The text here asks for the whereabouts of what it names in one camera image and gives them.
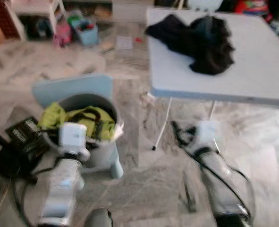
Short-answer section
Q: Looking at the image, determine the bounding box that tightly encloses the white crumpled sheet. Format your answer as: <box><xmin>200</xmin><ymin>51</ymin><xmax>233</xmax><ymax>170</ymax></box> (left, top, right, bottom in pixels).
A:
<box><xmin>112</xmin><ymin>118</ymin><xmax>127</xmax><ymax>142</ymax></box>

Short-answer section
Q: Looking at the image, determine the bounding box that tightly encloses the white folding table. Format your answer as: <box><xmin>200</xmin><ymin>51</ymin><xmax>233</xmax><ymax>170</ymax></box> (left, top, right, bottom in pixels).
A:
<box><xmin>146</xmin><ymin>7</ymin><xmax>279</xmax><ymax>110</ymax></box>

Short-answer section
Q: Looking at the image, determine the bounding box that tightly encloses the grey laundry bucket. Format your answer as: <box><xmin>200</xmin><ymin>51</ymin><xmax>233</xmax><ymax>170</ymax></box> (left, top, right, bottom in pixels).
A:
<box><xmin>42</xmin><ymin>92</ymin><xmax>123</xmax><ymax>171</ymax></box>

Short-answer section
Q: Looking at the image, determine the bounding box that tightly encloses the black garment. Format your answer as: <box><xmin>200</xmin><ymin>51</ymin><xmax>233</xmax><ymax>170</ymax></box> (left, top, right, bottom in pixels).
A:
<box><xmin>145</xmin><ymin>13</ymin><xmax>199</xmax><ymax>60</ymax></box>

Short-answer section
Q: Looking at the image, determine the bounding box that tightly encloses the light blue child chair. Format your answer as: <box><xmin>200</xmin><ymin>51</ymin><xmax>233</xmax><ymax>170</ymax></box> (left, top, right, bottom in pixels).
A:
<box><xmin>32</xmin><ymin>73</ymin><xmax>126</xmax><ymax>179</ymax></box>

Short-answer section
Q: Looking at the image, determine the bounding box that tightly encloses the pink bag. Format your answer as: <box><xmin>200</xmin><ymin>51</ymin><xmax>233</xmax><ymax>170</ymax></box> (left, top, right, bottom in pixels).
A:
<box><xmin>53</xmin><ymin>19</ymin><xmax>74</xmax><ymax>47</ymax></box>

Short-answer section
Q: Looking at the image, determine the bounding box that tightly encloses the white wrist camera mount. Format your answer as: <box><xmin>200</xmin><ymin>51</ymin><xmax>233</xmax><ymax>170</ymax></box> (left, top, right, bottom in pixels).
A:
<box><xmin>195</xmin><ymin>121</ymin><xmax>221</xmax><ymax>151</ymax></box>
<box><xmin>58</xmin><ymin>122</ymin><xmax>90</xmax><ymax>161</ymax></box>

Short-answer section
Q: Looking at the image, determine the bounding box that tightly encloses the red bag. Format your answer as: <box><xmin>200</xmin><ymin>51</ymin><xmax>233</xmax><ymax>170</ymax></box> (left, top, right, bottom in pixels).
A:
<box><xmin>234</xmin><ymin>0</ymin><xmax>273</xmax><ymax>22</ymax></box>

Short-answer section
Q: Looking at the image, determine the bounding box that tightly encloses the blue toy bin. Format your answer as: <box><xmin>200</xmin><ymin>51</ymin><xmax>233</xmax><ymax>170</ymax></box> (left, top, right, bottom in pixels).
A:
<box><xmin>72</xmin><ymin>17</ymin><xmax>100</xmax><ymax>47</ymax></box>

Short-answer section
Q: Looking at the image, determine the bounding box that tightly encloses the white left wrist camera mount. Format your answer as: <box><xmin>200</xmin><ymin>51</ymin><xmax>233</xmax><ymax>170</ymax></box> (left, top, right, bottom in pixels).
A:
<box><xmin>58</xmin><ymin>122</ymin><xmax>90</xmax><ymax>161</ymax></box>

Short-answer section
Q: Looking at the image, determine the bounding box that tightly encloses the white paper sheet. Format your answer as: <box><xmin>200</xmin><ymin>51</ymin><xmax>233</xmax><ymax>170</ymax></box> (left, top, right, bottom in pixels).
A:
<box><xmin>116</xmin><ymin>35</ymin><xmax>133</xmax><ymax>50</ymax></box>

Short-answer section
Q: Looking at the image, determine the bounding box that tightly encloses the yellow-green garment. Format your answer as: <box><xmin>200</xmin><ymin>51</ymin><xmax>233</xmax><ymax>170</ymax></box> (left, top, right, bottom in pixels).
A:
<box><xmin>38</xmin><ymin>102</ymin><xmax>116</xmax><ymax>141</ymax></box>

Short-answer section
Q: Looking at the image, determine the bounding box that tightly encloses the black box white lettering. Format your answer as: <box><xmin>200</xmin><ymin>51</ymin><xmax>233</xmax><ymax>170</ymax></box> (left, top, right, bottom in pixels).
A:
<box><xmin>5</xmin><ymin>116</ymin><xmax>51</xmax><ymax>154</ymax></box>

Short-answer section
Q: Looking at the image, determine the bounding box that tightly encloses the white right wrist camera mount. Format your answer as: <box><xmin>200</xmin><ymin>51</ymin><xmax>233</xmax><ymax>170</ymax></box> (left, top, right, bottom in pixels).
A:
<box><xmin>195</xmin><ymin>121</ymin><xmax>221</xmax><ymax>151</ymax></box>

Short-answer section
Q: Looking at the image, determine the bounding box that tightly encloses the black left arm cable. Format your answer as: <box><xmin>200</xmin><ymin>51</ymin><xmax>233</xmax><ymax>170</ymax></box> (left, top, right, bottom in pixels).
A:
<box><xmin>9</xmin><ymin>163</ymin><xmax>59</xmax><ymax>227</ymax></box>

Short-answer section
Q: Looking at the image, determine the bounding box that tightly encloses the small white table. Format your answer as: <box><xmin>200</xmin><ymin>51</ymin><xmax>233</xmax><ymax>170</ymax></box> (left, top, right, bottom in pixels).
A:
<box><xmin>9</xmin><ymin>0</ymin><xmax>67</xmax><ymax>41</ymax></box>

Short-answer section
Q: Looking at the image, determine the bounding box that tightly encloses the small wooden block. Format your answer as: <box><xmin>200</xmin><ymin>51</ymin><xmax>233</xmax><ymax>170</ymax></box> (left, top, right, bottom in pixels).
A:
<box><xmin>99</xmin><ymin>43</ymin><xmax>115</xmax><ymax>53</ymax></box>

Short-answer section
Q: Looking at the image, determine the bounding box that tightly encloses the grey robot left leg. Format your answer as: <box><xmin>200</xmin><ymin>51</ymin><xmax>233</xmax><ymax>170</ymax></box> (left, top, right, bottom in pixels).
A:
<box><xmin>84</xmin><ymin>208</ymin><xmax>114</xmax><ymax>227</ymax></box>

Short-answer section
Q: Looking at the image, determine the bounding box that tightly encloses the dark jacket grey lining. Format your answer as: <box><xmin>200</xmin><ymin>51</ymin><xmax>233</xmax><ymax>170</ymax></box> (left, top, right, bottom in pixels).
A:
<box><xmin>189</xmin><ymin>15</ymin><xmax>236</xmax><ymax>76</ymax></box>

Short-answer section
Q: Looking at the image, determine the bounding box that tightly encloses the pale blue plastic chair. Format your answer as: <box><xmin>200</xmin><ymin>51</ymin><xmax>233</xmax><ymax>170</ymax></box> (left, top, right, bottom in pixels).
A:
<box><xmin>186</xmin><ymin>0</ymin><xmax>225</xmax><ymax>12</ymax></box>

